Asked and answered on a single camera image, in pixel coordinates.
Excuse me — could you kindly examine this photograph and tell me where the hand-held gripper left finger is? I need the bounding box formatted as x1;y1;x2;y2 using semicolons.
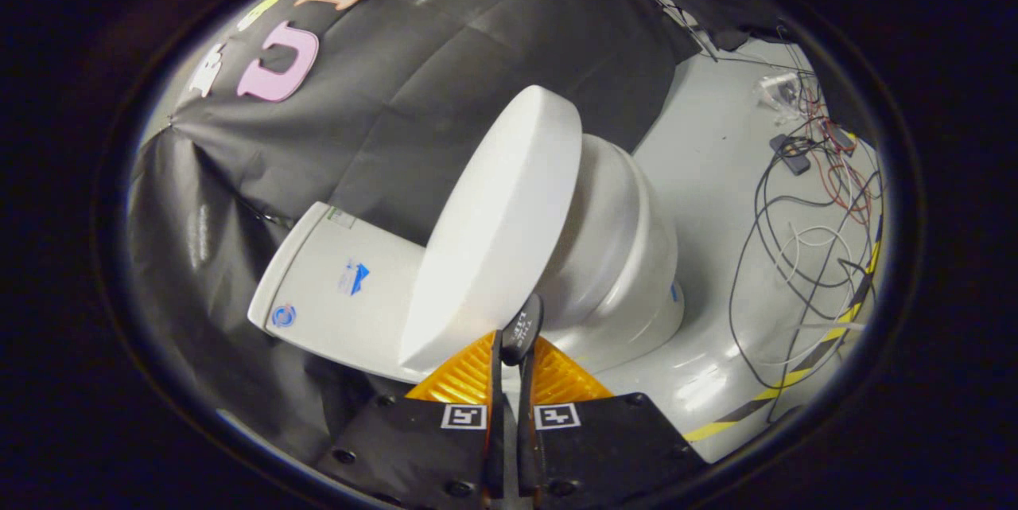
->
314;329;507;510

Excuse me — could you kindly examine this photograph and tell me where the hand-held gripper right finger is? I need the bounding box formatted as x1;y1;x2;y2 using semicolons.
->
517;335;709;510

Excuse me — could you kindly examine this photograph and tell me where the black round lid pull tab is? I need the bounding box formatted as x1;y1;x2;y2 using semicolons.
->
499;293;545;368

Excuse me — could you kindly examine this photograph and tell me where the white toilet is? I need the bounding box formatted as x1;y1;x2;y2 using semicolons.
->
253;132;686;385

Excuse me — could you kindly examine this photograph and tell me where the white toilet tank lid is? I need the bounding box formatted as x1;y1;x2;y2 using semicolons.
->
248;202;333;336

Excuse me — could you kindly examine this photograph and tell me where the yellow black floor tape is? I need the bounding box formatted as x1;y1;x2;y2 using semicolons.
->
682;216;885;444

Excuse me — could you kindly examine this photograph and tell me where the small black adapter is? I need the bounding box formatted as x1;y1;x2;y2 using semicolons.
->
769;134;812;177

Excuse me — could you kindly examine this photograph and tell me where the black backdrop cloth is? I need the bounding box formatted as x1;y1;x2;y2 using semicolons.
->
127;0;796;447

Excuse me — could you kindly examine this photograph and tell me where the clear plastic wrapper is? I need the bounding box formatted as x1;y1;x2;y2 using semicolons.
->
756;72;801;110

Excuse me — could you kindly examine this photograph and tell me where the tangle of cables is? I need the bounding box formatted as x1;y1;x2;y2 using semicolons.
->
728;25;888;423

